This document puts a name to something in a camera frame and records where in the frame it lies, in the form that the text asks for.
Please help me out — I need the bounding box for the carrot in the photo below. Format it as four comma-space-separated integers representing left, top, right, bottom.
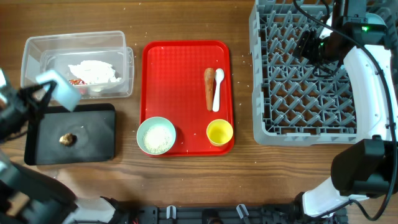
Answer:
204, 68, 215, 111

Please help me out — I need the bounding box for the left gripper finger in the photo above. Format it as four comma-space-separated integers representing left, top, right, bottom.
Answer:
19, 81, 53, 100
29, 80, 57, 123

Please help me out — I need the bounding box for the small light blue bowl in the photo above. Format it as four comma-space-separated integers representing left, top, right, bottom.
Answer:
35, 70, 81, 111

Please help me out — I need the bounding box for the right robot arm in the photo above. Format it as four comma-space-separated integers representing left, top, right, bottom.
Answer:
291, 1, 397, 222

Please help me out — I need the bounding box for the yellow cup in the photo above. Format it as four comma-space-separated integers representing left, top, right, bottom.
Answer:
206, 119, 234, 147

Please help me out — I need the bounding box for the white tissue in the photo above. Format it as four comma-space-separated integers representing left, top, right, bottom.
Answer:
68, 60, 122, 92

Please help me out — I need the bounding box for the white plastic spoon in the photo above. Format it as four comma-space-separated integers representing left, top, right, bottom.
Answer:
212, 68, 225, 112

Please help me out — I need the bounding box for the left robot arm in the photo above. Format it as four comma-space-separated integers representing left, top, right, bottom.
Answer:
1, 80, 129, 223

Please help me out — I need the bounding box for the grey dishwasher rack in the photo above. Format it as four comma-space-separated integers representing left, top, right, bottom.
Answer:
249, 0, 398, 147

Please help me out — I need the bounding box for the green bowl of rice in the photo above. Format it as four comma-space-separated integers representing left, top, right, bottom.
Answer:
136, 116, 177, 156

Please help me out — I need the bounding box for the black tray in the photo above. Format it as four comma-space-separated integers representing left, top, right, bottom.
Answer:
24, 103, 116, 166

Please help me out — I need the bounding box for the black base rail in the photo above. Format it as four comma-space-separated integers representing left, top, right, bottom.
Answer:
128, 204, 349, 224

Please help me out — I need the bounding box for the red snack wrapper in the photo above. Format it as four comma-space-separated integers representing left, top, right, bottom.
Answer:
69, 79, 88, 95

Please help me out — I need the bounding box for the brown food scrap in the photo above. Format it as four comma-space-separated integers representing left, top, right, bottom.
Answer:
59, 133, 75, 146

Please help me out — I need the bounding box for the clear plastic bin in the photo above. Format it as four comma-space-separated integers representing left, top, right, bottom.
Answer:
21, 30, 134, 99

